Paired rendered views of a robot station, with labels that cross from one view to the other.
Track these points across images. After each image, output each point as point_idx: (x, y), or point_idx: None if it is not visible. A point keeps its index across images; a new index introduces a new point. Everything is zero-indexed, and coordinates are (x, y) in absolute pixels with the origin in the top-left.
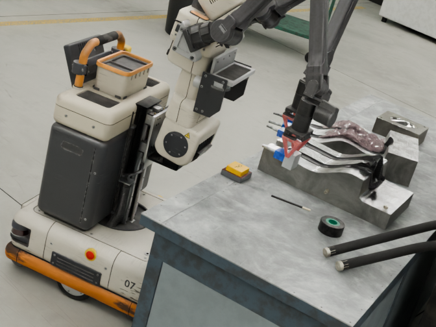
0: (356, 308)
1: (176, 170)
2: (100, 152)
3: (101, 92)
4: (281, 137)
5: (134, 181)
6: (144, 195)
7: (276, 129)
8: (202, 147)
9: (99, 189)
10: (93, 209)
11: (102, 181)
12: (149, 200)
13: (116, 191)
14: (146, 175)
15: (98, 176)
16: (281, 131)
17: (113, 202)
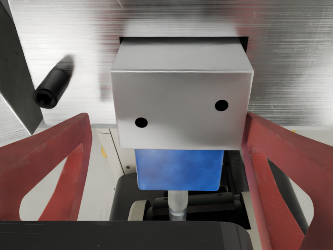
0: None
1: (226, 187)
2: None
3: None
4: (279, 123)
5: (236, 194)
6: (129, 165)
7: (186, 191)
8: (202, 215)
9: (293, 206)
10: (287, 182)
11: (294, 217)
12: (133, 157)
13: (229, 191)
14: (129, 190)
15: (306, 226)
16: (221, 166)
17: (227, 177)
